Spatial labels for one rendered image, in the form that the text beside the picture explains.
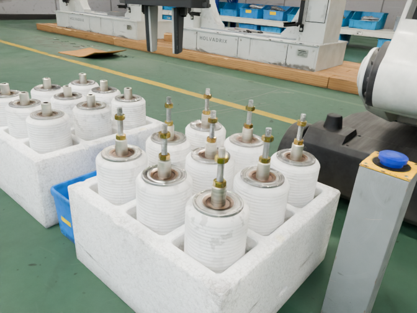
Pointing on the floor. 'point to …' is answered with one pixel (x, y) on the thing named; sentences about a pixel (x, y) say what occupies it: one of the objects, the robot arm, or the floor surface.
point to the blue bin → (66, 220)
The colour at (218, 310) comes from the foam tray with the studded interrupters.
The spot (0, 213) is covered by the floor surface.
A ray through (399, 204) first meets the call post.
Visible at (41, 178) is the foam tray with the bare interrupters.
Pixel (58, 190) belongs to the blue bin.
